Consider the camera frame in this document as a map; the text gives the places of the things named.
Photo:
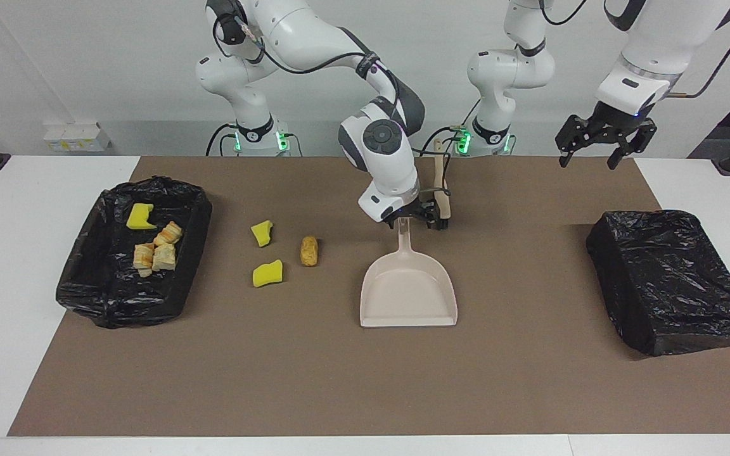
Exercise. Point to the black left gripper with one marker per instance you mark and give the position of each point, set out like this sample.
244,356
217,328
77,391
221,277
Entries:
612,123

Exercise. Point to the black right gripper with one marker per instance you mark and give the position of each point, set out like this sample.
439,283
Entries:
412,212

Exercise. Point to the beige hand brush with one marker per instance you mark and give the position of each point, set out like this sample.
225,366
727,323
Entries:
441,171

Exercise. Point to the beige plastic dustpan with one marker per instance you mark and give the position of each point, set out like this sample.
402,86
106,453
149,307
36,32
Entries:
406,291

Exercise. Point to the brown cork-like cylinder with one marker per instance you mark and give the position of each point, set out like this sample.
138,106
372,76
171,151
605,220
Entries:
308,251

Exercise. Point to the small yellow sponge wedge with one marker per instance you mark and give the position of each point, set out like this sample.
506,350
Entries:
262,232

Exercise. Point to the rounded beige foam chunk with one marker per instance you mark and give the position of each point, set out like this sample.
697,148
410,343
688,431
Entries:
168,234

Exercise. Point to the notched yellow sponge piece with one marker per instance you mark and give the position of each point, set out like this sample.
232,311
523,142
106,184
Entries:
139,217

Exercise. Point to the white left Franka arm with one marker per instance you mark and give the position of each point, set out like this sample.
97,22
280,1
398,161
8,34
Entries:
511,69

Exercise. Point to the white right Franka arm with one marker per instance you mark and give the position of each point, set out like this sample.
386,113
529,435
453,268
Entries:
390,171

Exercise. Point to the black bag-lined bin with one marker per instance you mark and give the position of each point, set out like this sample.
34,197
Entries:
675,285
118,297

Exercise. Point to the brown table mat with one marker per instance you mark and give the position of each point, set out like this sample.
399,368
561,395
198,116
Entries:
339,380

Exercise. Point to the white wall socket box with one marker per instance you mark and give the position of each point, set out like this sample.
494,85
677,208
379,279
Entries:
80,136

